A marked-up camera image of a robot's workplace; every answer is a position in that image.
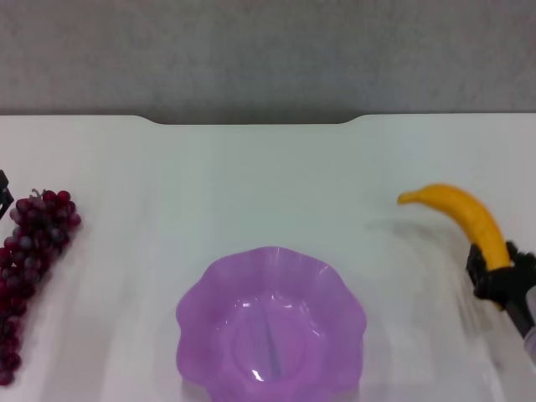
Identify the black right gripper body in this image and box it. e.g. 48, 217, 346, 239
476, 262, 536, 337

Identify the dark red grape bunch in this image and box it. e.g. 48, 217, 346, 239
0, 188, 83, 387

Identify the yellow banana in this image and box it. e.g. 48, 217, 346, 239
396, 183, 513, 313

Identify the purple wavy plastic bowl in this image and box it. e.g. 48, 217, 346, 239
175, 245, 369, 402

